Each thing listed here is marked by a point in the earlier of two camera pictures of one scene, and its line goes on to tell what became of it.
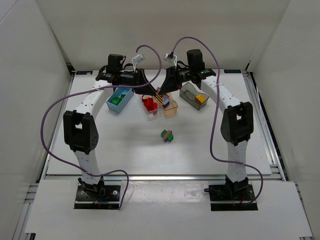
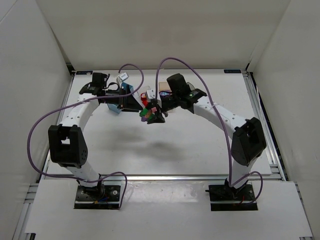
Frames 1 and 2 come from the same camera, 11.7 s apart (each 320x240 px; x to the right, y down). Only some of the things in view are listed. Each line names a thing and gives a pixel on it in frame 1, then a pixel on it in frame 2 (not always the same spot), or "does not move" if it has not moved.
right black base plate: (239, 192) does not move
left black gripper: (139, 78) -> (127, 99)
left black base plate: (110, 200) does not move
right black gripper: (172, 76) -> (160, 104)
